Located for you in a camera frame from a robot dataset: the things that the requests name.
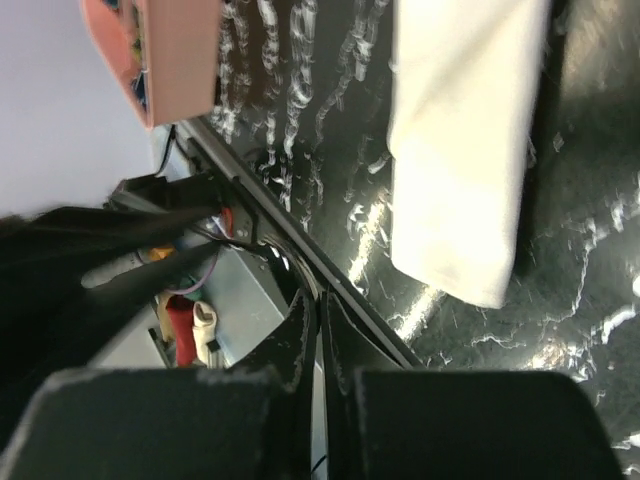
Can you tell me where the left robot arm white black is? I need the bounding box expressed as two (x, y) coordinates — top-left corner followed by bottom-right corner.
(1, 207), (217, 429)

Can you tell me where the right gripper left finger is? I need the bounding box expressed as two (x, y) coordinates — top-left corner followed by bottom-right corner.
(1, 290), (316, 479)

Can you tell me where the pink compartment tray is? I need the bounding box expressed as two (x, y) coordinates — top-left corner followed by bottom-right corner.
(80, 0), (223, 129)

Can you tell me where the white cloth napkin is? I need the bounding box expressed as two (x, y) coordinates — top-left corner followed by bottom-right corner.
(387, 0), (551, 309)

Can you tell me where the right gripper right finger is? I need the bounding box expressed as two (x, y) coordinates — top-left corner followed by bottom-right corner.
(321, 293), (622, 479)

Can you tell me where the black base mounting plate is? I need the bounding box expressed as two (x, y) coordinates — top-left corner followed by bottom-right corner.
(110, 117), (423, 369)

